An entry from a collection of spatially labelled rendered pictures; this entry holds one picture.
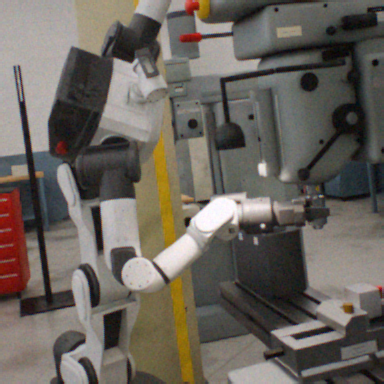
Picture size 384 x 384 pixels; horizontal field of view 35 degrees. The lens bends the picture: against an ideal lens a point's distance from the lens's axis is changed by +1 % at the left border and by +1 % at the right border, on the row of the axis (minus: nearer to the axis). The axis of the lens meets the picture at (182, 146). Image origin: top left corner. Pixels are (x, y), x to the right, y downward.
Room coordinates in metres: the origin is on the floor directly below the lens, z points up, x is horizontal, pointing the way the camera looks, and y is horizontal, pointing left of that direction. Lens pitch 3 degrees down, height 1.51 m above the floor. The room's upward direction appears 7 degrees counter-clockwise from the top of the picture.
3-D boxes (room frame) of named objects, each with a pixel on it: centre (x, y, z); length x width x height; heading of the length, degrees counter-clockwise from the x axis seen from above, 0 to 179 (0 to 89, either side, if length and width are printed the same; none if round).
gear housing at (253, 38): (1.52, -0.35, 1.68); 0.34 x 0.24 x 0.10; 105
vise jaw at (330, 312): (1.32, -0.30, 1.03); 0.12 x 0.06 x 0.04; 16
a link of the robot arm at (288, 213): (1.52, -0.22, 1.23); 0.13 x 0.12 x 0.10; 172
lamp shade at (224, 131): (1.43, -0.11, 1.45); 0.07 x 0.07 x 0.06
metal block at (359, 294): (1.34, -0.35, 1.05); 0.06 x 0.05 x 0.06; 16
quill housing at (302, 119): (1.51, -0.31, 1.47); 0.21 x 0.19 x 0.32; 15
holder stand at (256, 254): (1.90, -0.22, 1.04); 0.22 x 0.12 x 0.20; 22
